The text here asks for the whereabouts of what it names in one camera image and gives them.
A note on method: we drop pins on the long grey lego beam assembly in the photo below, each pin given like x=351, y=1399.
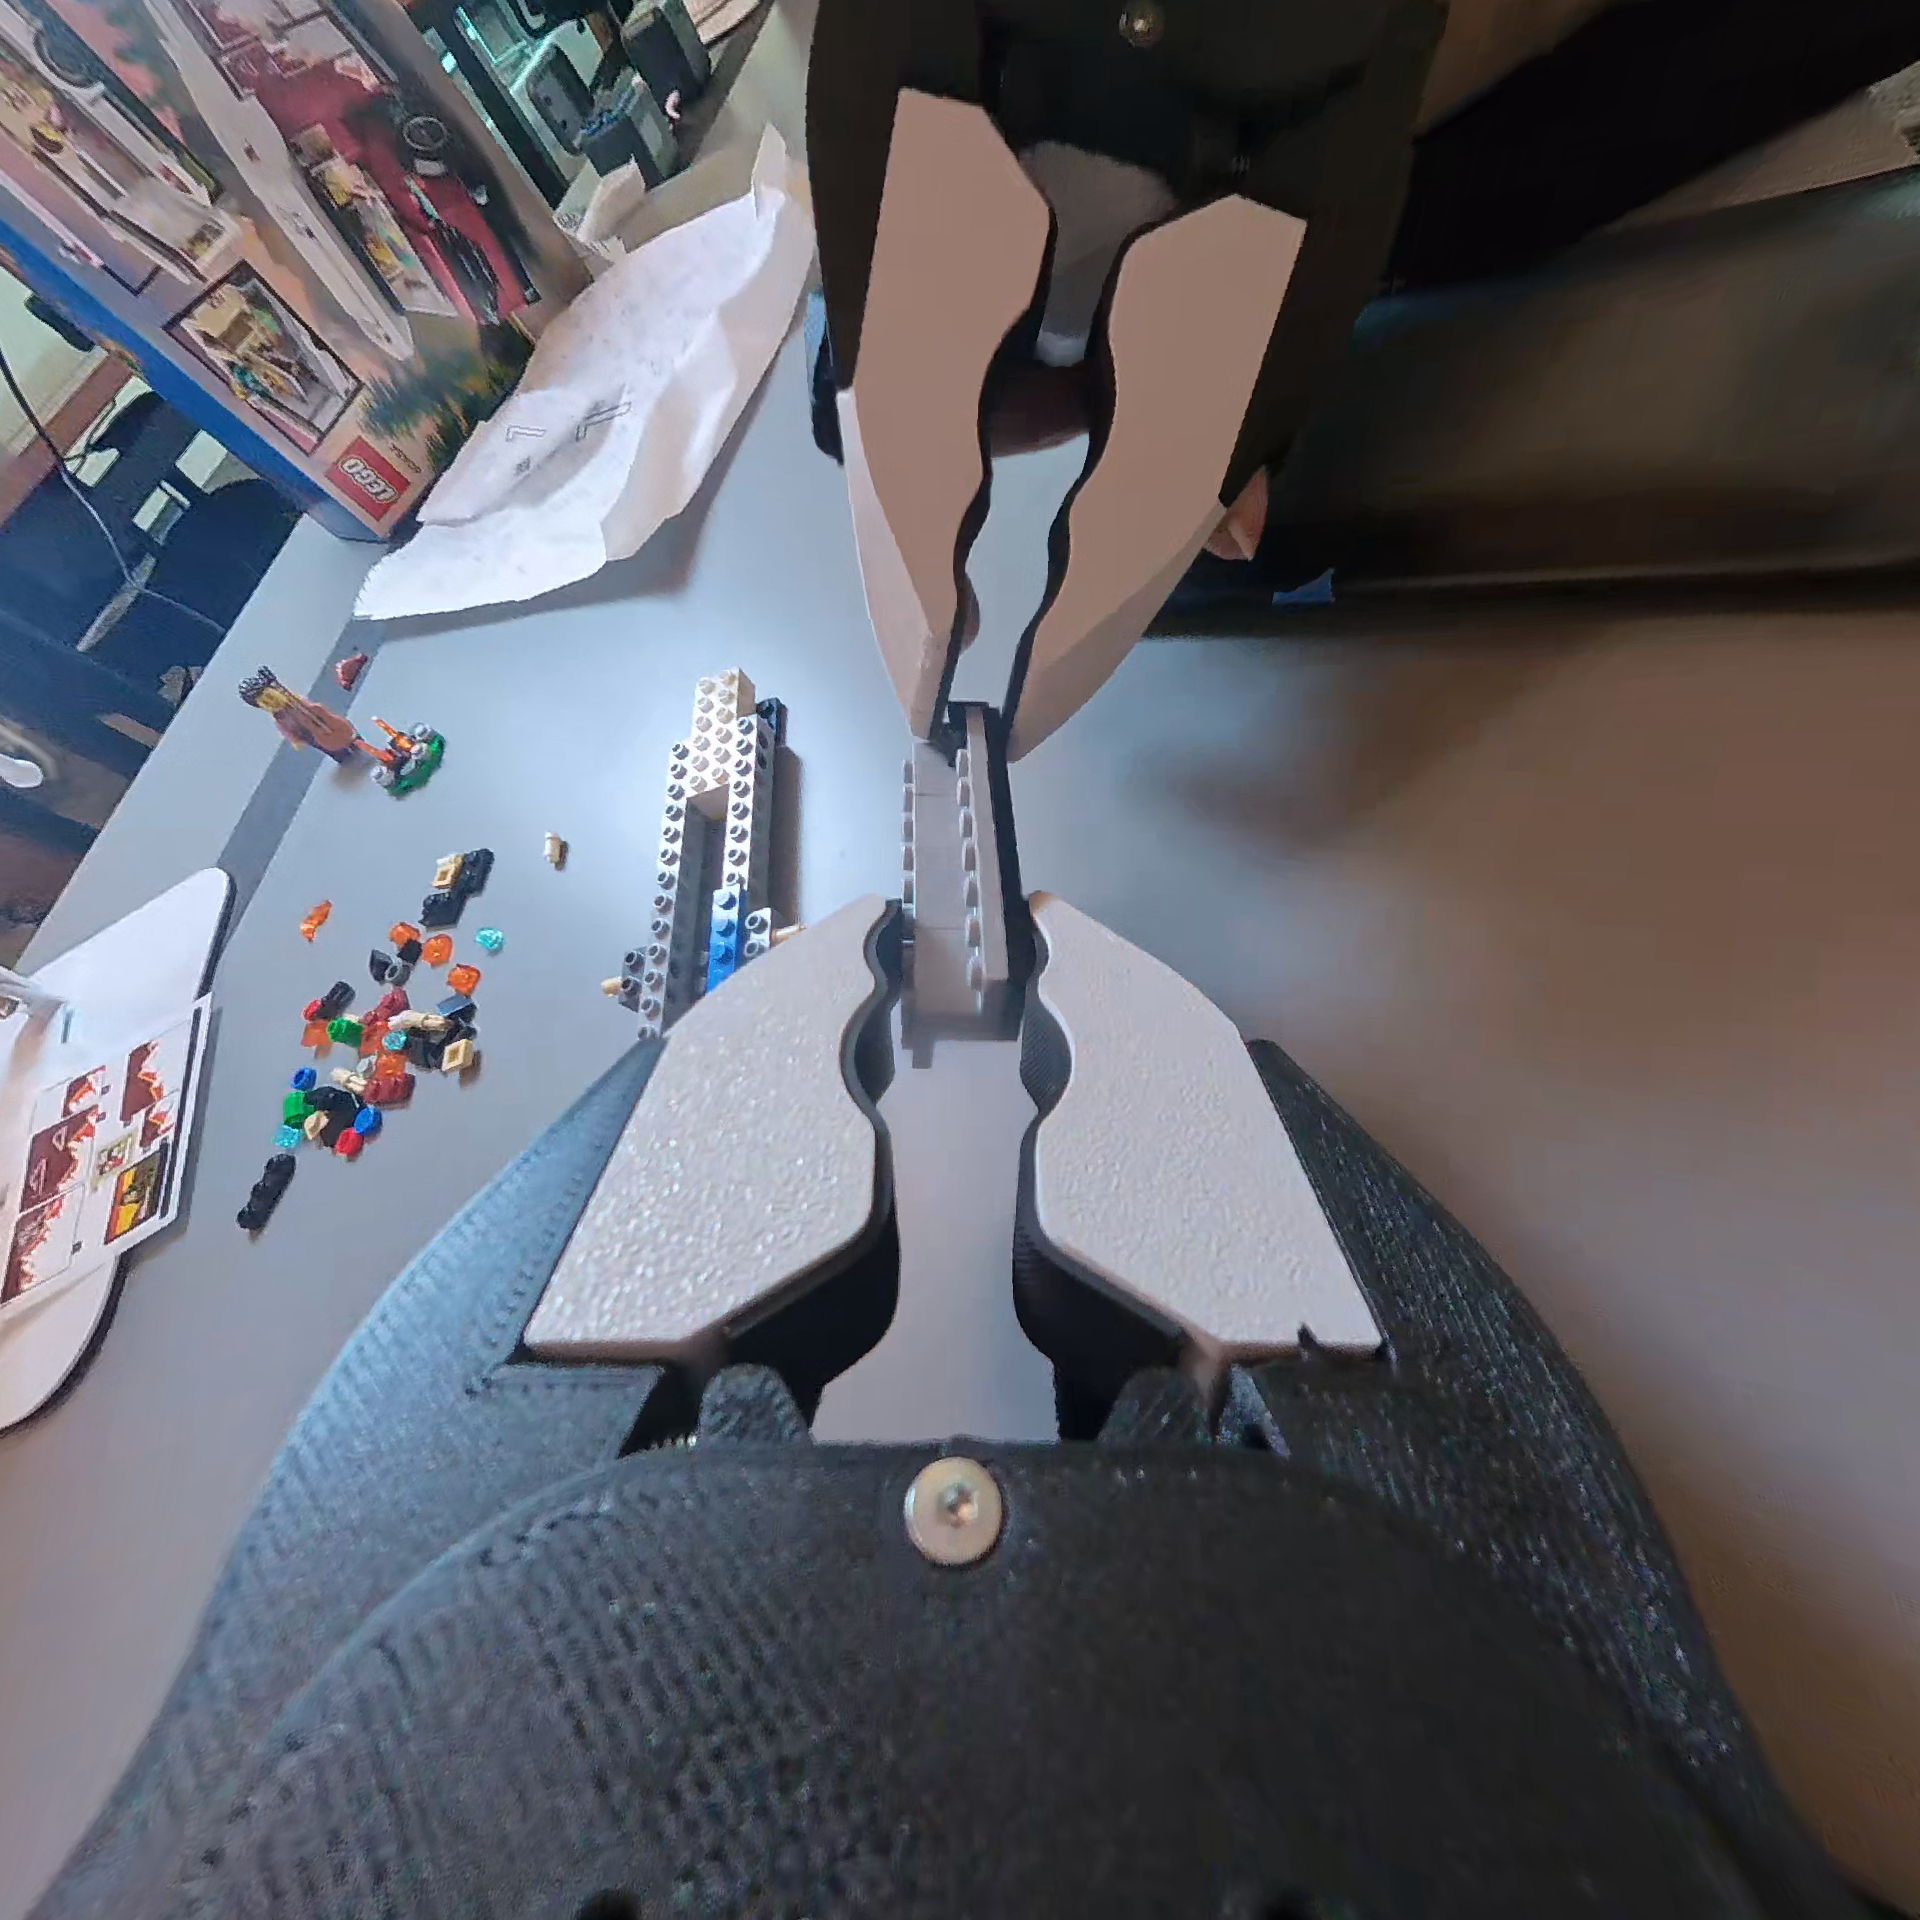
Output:
x=681, y=811

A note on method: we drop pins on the colourful lego set box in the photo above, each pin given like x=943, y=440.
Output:
x=225, y=226

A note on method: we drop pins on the pile of small lego pieces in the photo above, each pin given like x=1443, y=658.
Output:
x=390, y=1051

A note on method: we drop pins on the black elongated lego piece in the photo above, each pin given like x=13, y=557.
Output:
x=268, y=1190

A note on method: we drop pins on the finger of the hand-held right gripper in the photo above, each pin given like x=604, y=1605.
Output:
x=932, y=376
x=1171, y=422

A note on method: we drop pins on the lego campfire on green plate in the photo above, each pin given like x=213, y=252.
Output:
x=408, y=762

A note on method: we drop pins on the lego sticker sheet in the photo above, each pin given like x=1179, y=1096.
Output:
x=107, y=1156

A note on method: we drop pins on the crumpled white paper bag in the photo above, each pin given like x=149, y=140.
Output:
x=630, y=376

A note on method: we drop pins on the lego minifigure with guitar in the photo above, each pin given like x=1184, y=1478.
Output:
x=293, y=717

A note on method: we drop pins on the grey lego plate assembly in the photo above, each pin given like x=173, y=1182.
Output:
x=955, y=901

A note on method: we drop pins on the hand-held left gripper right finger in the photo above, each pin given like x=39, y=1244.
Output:
x=1184, y=1172

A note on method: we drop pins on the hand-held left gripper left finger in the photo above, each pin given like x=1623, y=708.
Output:
x=721, y=1172

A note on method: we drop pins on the person's right hand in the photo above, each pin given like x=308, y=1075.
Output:
x=1248, y=524

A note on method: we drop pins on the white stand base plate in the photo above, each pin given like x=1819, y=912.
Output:
x=136, y=946

